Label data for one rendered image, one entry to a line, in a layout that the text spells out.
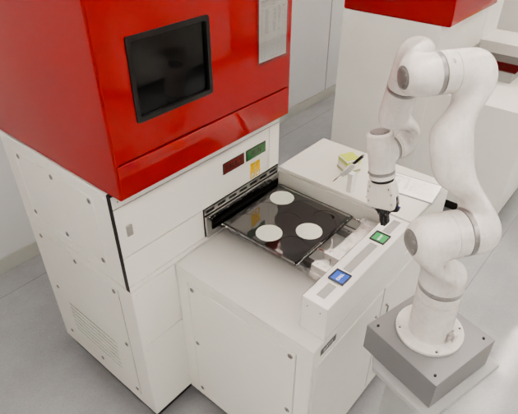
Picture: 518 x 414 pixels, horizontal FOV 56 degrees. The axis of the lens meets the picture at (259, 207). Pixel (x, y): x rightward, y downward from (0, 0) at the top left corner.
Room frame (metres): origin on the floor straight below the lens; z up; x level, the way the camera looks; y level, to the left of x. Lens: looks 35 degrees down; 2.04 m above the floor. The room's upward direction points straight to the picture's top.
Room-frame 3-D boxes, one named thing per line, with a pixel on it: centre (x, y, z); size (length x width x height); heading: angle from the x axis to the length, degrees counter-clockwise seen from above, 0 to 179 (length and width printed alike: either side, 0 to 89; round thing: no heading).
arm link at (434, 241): (0.94, -0.45, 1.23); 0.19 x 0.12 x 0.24; 103
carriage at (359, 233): (1.36, -0.32, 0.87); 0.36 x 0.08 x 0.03; 140
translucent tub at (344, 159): (1.78, -0.38, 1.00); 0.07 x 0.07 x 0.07; 24
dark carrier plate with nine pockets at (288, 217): (1.52, -0.11, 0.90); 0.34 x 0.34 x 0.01; 49
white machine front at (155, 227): (1.52, 0.19, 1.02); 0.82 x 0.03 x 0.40; 140
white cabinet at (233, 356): (1.51, -0.24, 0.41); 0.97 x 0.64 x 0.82; 140
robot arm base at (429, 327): (0.95, -0.49, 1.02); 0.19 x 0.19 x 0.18
